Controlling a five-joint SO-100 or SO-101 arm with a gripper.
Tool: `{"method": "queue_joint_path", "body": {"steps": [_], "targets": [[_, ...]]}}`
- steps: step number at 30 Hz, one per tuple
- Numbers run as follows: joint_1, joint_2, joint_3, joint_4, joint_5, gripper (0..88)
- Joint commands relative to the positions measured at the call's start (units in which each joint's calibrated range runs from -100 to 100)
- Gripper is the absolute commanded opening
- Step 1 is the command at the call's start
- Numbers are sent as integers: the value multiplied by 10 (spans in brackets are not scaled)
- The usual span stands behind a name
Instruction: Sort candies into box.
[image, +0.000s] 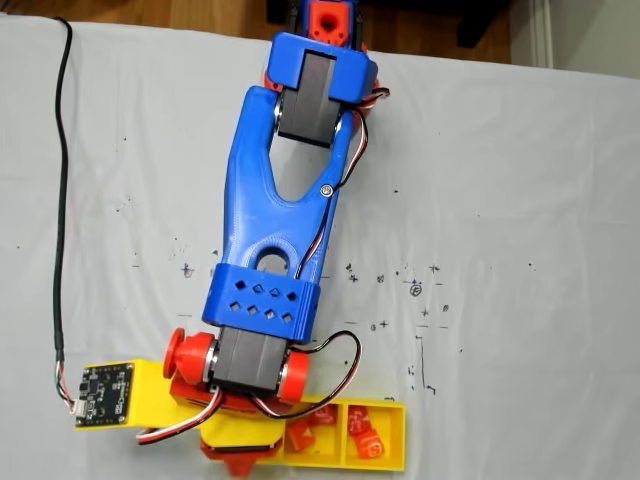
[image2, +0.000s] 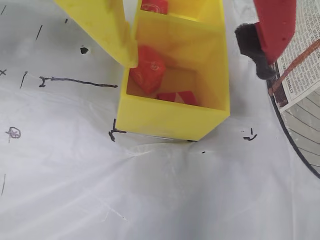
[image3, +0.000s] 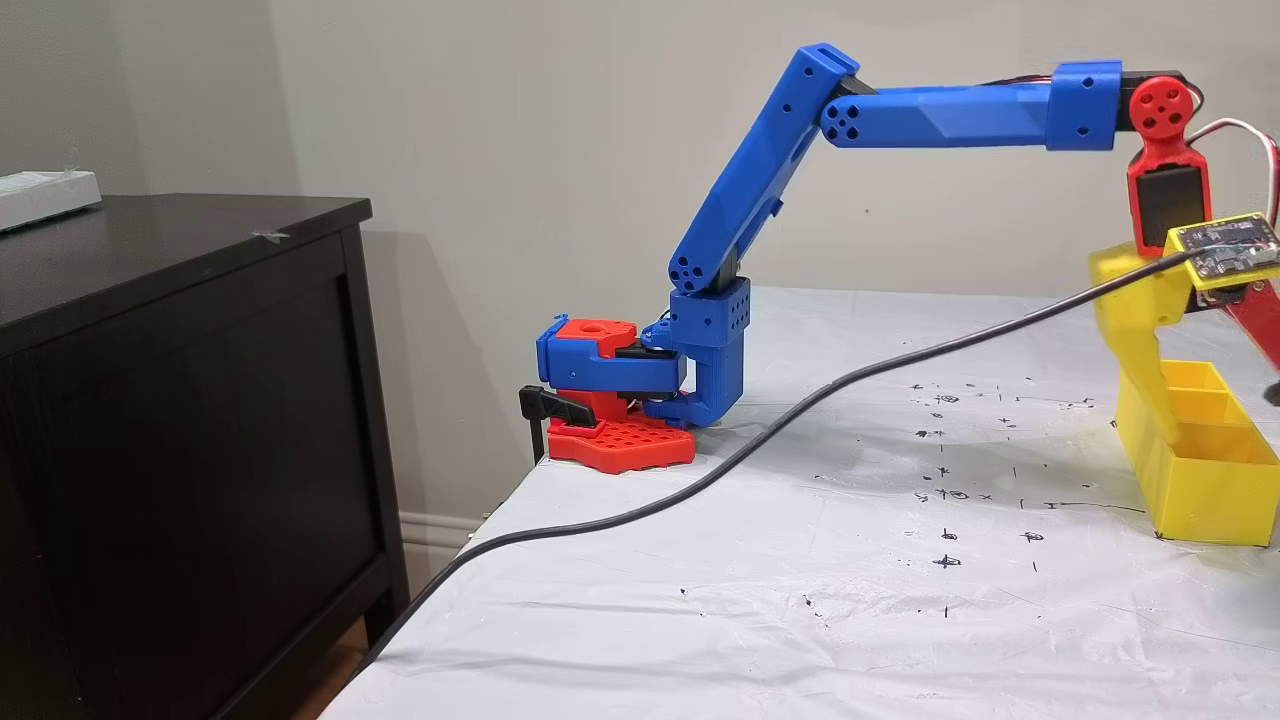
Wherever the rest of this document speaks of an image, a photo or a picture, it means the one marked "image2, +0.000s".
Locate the printed paper sheet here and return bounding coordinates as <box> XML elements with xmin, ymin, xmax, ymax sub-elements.
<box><xmin>273</xmin><ymin>0</ymin><xmax>320</xmax><ymax>113</ymax></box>

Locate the yellow three-compartment box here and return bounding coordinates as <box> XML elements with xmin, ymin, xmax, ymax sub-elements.
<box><xmin>116</xmin><ymin>0</ymin><xmax>231</xmax><ymax>141</ymax></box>

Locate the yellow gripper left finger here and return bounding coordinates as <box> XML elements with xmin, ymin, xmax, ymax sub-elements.
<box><xmin>53</xmin><ymin>0</ymin><xmax>139</xmax><ymax>69</ymax></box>

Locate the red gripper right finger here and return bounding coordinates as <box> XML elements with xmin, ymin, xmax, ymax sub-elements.
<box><xmin>233</xmin><ymin>0</ymin><xmax>298</xmax><ymax>81</ymax></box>

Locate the red candy circle logo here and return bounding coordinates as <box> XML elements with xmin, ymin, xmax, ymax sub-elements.
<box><xmin>140</xmin><ymin>0</ymin><xmax>170</xmax><ymax>15</ymax></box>

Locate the orange candy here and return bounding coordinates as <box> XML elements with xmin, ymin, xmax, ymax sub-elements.
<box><xmin>129</xmin><ymin>44</ymin><xmax>167</xmax><ymax>95</ymax></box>

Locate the white plastic table cover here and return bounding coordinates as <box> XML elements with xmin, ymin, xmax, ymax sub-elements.
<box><xmin>0</xmin><ymin>0</ymin><xmax>320</xmax><ymax>240</ymax></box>

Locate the red candy drop logo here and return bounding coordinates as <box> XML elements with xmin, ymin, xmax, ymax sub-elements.
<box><xmin>156</xmin><ymin>90</ymin><xmax>198</xmax><ymax>106</ymax></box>

